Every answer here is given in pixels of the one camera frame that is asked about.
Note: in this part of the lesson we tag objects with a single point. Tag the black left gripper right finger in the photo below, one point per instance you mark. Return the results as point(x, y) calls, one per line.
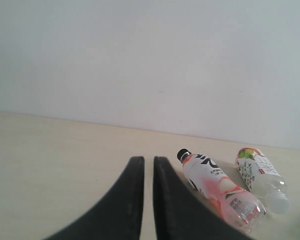
point(179, 215)

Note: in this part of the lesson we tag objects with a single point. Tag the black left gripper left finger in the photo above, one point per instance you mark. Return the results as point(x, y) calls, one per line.
point(118, 214)

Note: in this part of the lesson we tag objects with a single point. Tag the pink peach soda bottle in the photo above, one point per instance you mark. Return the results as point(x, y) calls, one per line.
point(238, 207)

